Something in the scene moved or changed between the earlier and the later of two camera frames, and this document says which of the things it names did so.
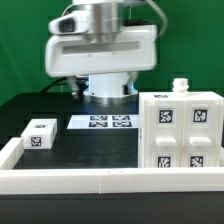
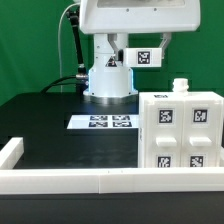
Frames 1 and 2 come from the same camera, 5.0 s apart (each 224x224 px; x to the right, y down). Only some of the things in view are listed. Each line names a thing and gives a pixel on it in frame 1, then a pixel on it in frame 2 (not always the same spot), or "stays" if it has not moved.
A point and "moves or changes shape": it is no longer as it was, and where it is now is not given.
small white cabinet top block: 40,134 moves or changes shape
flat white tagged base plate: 104,121 stays
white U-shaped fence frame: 68,181 stays
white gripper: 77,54 to 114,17
